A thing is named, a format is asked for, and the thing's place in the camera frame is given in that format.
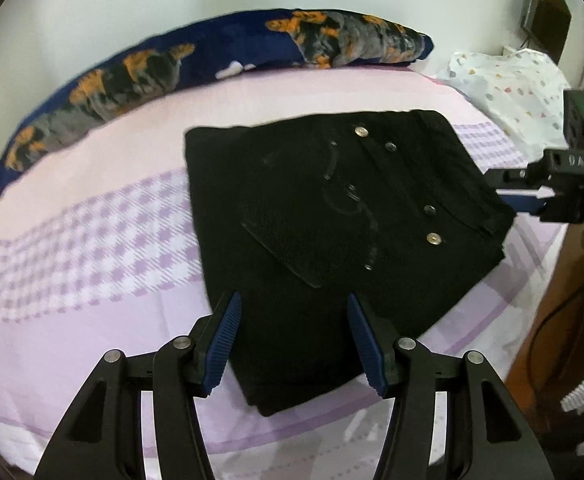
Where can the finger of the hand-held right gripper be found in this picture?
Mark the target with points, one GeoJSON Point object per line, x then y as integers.
{"type": "Point", "coordinates": [524, 204]}
{"type": "Point", "coordinates": [514, 177]}

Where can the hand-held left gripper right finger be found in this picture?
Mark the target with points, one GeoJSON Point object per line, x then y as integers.
{"type": "Point", "coordinates": [367, 340]}

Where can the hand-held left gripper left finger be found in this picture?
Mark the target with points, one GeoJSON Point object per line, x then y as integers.
{"type": "Point", "coordinates": [224, 340]}

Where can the black pants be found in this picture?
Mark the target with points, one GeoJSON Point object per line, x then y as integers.
{"type": "Point", "coordinates": [297, 200]}

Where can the white dotted cloth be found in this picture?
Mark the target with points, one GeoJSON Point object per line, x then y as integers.
{"type": "Point", "coordinates": [512, 85]}

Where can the pink checked bed sheet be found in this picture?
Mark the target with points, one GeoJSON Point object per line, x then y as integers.
{"type": "Point", "coordinates": [96, 260]}

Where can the navy orange patterned bolster pillow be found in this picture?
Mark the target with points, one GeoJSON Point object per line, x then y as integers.
{"type": "Point", "coordinates": [121, 70]}

